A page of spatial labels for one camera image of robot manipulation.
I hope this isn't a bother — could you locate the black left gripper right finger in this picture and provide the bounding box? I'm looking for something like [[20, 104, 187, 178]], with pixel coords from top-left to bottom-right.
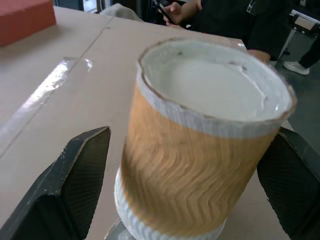
[[256, 126, 320, 240]]

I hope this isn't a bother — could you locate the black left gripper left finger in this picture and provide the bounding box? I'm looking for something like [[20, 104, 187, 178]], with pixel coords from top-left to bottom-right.
[[0, 126, 112, 240]]

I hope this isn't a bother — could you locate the brown ribbed paper cup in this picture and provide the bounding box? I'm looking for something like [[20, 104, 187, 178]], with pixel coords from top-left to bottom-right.
[[114, 37, 298, 240]]

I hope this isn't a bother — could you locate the person's hand on table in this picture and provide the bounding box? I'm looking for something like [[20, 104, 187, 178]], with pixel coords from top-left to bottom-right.
[[247, 49, 272, 63]]

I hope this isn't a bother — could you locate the person's hand holding phone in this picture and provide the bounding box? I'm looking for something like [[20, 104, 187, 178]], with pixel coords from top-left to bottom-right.
[[163, 1, 185, 27]]

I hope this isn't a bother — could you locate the white sneaker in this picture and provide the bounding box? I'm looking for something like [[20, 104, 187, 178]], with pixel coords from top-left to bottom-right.
[[283, 61, 310, 76]]

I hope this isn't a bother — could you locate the person in black clothes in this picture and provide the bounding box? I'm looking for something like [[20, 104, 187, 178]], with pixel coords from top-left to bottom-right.
[[159, 0, 320, 69]]

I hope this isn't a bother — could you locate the red-orange foam block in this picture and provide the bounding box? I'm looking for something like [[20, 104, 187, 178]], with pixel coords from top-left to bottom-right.
[[0, 0, 57, 48]]

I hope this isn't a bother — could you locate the black smartphone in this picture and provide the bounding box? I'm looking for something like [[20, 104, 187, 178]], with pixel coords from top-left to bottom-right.
[[157, 3, 179, 26]]

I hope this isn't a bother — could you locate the grey metal equipment frame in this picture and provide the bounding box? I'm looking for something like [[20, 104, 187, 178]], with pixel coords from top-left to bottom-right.
[[271, 8, 320, 61]]

